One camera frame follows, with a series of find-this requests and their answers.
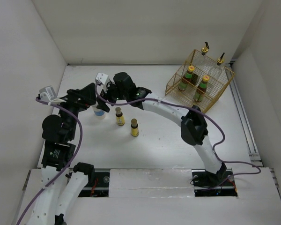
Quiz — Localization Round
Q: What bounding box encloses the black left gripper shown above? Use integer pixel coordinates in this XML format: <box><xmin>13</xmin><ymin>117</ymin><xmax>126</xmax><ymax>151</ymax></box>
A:
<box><xmin>52</xmin><ymin>82</ymin><xmax>96</xmax><ymax>139</ymax></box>

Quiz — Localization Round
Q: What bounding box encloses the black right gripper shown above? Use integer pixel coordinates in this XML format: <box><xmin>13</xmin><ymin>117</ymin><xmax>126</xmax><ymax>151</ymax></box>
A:
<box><xmin>96</xmin><ymin>80</ymin><xmax>129</xmax><ymax>112</ymax></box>

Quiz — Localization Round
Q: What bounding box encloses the red sauce bottle yellow cap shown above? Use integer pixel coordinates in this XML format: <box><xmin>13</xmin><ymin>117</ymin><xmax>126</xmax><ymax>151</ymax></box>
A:
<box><xmin>178</xmin><ymin>65</ymin><xmax>195</xmax><ymax>91</ymax></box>

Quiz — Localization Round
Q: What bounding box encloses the red sauce bottle green label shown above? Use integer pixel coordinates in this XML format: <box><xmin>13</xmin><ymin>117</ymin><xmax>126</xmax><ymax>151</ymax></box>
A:
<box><xmin>193</xmin><ymin>75</ymin><xmax>210</xmax><ymax>102</ymax></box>

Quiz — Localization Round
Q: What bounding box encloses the short glass cruet gold spout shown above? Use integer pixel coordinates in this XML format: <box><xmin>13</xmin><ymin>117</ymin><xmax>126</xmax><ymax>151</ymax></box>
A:
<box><xmin>190</xmin><ymin>41</ymin><xmax>209</xmax><ymax>86</ymax></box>

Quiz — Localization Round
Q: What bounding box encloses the tall glass cruet gold spout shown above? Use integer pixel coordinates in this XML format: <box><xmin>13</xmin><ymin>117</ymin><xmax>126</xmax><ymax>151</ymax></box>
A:
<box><xmin>207</xmin><ymin>52</ymin><xmax>225</xmax><ymax>92</ymax></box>

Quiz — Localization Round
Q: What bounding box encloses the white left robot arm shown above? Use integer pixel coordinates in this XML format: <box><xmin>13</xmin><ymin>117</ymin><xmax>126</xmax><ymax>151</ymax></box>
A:
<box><xmin>27</xmin><ymin>83</ymin><xmax>96</xmax><ymax>225</ymax></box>

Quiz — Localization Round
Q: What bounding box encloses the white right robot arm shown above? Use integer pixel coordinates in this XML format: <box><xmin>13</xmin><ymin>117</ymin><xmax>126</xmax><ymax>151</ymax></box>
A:
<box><xmin>95</xmin><ymin>72</ymin><xmax>227</xmax><ymax>187</ymax></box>

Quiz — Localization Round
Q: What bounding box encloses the white bottle blue label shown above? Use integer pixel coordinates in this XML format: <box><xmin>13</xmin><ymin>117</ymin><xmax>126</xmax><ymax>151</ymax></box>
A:
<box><xmin>92</xmin><ymin>105</ymin><xmax>106</xmax><ymax>120</ymax></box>

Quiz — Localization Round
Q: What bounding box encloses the small brown bottle yellow label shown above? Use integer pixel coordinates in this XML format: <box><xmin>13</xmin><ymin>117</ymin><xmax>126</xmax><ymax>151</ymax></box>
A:
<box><xmin>115</xmin><ymin>107</ymin><xmax>125</xmax><ymax>126</ymax></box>

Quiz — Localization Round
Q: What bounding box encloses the small brown bottle cork cap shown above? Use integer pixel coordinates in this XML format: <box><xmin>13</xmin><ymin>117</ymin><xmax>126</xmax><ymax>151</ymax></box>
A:
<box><xmin>131</xmin><ymin>118</ymin><xmax>139</xmax><ymax>137</ymax></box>

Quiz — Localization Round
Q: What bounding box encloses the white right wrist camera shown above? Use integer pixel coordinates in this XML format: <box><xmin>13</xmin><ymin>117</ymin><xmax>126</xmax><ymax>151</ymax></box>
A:
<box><xmin>95</xmin><ymin>73</ymin><xmax>110</xmax><ymax>92</ymax></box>

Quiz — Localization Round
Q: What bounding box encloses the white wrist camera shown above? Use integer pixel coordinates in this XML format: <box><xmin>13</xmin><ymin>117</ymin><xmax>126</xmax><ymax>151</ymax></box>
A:
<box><xmin>37</xmin><ymin>86</ymin><xmax>66</xmax><ymax>104</ymax></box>
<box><xmin>95</xmin><ymin>73</ymin><xmax>110</xmax><ymax>92</ymax></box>

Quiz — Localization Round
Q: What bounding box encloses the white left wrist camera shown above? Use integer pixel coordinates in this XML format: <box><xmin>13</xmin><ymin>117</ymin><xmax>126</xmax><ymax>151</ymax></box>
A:
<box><xmin>37</xmin><ymin>86</ymin><xmax>66</xmax><ymax>104</ymax></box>

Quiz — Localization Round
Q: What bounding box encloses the black mounting rail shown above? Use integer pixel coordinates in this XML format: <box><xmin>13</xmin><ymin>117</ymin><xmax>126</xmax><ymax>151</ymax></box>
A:
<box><xmin>79</xmin><ymin>169</ymin><xmax>238</xmax><ymax>198</ymax></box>

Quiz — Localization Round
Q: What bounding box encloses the gold wire basket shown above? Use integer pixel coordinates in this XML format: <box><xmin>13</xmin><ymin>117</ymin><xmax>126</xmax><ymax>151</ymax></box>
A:
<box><xmin>165</xmin><ymin>50</ymin><xmax>235</xmax><ymax>113</ymax></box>

